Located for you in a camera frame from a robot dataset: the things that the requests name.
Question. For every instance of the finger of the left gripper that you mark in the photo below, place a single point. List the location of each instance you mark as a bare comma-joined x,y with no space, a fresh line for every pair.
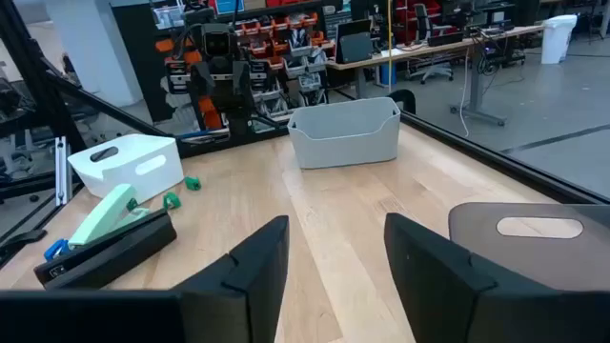
243,81
200,78

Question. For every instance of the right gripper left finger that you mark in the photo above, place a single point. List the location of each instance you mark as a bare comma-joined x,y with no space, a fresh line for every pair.
248,286

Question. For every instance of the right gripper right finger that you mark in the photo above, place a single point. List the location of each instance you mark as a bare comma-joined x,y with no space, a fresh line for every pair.
429,286

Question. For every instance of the green mini stapler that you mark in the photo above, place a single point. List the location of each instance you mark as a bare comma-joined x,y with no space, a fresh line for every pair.
193,183
171,201

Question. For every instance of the large black stapler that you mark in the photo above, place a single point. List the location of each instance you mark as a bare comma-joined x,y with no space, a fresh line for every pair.
109,259

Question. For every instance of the mint green stapler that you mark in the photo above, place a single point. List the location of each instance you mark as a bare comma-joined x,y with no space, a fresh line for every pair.
102,214

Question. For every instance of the small blue stapler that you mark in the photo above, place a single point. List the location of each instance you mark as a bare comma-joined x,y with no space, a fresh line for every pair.
54,250

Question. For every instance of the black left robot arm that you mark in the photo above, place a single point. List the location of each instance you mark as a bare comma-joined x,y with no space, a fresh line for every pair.
237,114

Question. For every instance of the storage rack with orange bins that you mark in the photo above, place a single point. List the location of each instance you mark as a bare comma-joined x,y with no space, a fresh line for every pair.
286,47

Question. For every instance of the smoky translucent plastic bin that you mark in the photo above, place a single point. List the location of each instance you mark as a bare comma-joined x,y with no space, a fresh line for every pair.
476,257

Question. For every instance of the dark desk monitor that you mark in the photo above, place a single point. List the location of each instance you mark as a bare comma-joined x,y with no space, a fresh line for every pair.
355,47

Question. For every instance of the light grey plastic bin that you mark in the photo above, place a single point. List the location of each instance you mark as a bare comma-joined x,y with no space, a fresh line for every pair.
343,147

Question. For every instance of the blue container under desk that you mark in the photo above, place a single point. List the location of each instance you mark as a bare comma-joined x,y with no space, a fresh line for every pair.
387,74

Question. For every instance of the silver aluminium profile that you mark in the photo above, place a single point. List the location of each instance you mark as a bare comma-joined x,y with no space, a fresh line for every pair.
61,171

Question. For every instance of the black office chair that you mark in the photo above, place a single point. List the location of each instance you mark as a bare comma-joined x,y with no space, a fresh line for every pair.
421,24

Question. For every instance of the long office desk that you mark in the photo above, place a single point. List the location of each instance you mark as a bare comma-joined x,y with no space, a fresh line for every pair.
475,86

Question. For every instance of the white trash bin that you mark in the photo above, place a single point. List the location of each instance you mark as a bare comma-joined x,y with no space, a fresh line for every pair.
557,40

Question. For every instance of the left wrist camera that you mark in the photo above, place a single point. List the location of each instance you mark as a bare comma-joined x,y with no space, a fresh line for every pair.
217,43

